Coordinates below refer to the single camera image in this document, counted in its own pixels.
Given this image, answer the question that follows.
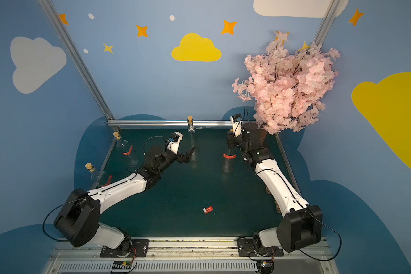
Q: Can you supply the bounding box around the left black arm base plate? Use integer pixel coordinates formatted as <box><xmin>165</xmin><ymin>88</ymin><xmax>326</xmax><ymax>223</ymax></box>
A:
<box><xmin>100</xmin><ymin>238</ymin><xmax>150</xmax><ymax>258</ymax></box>

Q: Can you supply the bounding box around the pink artificial blossom tree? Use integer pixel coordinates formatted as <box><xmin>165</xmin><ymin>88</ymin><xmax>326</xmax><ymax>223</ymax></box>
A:
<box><xmin>232</xmin><ymin>31</ymin><xmax>340</xmax><ymax>135</ymax></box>

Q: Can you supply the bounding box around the right small circuit board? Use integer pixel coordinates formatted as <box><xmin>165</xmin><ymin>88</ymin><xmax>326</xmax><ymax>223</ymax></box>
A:
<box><xmin>256</xmin><ymin>260</ymin><xmax>274</xmax><ymax>274</ymax></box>

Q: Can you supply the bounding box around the clear glass bottle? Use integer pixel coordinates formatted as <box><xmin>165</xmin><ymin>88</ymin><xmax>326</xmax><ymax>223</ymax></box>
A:
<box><xmin>222</xmin><ymin>138</ymin><xmax>236</xmax><ymax>174</ymax></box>
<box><xmin>85</xmin><ymin>163</ymin><xmax>113</xmax><ymax>188</ymax></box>
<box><xmin>113</xmin><ymin>131</ymin><xmax>138</xmax><ymax>166</ymax></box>
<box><xmin>187</xmin><ymin>115</ymin><xmax>199</xmax><ymax>161</ymax></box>

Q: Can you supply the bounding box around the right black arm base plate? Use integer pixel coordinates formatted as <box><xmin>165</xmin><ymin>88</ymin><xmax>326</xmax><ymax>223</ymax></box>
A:
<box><xmin>236</xmin><ymin>236</ymin><xmax>284</xmax><ymax>258</ymax></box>

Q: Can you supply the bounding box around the bottle red label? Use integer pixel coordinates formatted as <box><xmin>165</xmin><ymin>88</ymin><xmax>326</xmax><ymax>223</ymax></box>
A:
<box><xmin>223</xmin><ymin>153</ymin><xmax>236</xmax><ymax>159</ymax></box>
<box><xmin>203</xmin><ymin>206</ymin><xmax>213</xmax><ymax>214</ymax></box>

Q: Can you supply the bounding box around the aluminium frame post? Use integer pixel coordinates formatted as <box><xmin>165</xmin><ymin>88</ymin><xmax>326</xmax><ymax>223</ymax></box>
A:
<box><xmin>38</xmin><ymin>0</ymin><xmax>115</xmax><ymax>121</ymax></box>
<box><xmin>312</xmin><ymin>0</ymin><xmax>340</xmax><ymax>45</ymax></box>

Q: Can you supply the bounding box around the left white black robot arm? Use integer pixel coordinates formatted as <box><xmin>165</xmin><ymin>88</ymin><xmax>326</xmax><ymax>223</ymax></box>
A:
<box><xmin>53</xmin><ymin>132</ymin><xmax>195</xmax><ymax>250</ymax></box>

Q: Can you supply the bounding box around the left aluminium frame post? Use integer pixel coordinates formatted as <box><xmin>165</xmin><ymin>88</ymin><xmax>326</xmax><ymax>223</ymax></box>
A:
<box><xmin>38</xmin><ymin>0</ymin><xmax>115</xmax><ymax>121</ymax></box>

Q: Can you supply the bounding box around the left small circuit board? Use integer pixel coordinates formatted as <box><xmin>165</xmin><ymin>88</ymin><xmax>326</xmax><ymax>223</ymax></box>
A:
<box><xmin>110</xmin><ymin>261</ymin><xmax>132</xmax><ymax>274</ymax></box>

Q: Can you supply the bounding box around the aluminium back frame bar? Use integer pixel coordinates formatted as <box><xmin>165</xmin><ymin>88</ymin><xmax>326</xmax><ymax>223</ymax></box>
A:
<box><xmin>107</xmin><ymin>120</ymin><xmax>232</xmax><ymax>128</ymax></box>

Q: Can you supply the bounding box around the right aluminium frame post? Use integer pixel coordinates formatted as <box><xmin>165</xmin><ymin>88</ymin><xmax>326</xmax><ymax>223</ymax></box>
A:
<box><xmin>312</xmin><ymin>0</ymin><xmax>340</xmax><ymax>45</ymax></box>

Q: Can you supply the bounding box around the aluminium front rail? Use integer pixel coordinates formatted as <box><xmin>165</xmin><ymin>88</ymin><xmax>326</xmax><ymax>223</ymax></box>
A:
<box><xmin>43</xmin><ymin>237</ymin><xmax>339</xmax><ymax>274</ymax></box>

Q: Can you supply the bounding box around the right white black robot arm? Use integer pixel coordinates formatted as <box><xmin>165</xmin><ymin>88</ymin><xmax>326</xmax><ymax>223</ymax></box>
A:
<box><xmin>227</xmin><ymin>120</ymin><xmax>326</xmax><ymax>257</ymax></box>

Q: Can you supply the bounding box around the small circuit board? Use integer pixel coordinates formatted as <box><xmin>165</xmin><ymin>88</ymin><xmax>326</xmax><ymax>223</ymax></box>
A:
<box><xmin>256</xmin><ymin>260</ymin><xmax>274</xmax><ymax>274</ymax></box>
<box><xmin>110</xmin><ymin>261</ymin><xmax>132</xmax><ymax>274</ymax></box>

